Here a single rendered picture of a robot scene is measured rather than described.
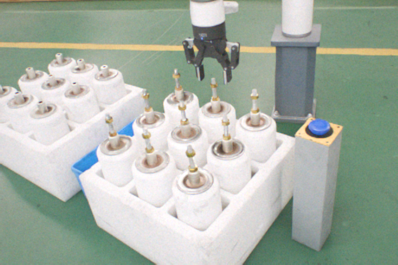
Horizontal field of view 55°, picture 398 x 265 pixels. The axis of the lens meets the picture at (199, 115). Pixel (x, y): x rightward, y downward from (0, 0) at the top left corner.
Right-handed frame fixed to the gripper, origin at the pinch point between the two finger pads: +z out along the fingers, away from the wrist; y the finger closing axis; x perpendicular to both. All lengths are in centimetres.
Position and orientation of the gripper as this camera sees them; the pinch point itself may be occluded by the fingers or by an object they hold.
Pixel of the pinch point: (214, 76)
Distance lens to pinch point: 93.6
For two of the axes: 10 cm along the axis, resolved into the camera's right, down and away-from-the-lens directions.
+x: 4.5, -5.4, 7.1
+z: 1.1, 8.3, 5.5
